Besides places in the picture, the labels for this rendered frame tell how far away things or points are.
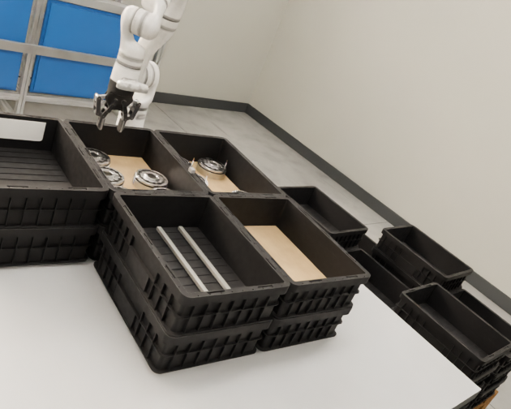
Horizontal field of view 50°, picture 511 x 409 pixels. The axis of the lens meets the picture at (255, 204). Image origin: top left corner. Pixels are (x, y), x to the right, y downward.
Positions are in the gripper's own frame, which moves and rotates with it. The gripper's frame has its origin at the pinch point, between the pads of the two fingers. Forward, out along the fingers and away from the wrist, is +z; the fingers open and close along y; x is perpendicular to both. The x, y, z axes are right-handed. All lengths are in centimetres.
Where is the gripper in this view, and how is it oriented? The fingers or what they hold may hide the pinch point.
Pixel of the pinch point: (110, 125)
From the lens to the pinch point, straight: 167.2
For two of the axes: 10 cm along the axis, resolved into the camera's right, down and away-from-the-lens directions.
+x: 5.2, 5.6, -6.4
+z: -3.7, 8.2, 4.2
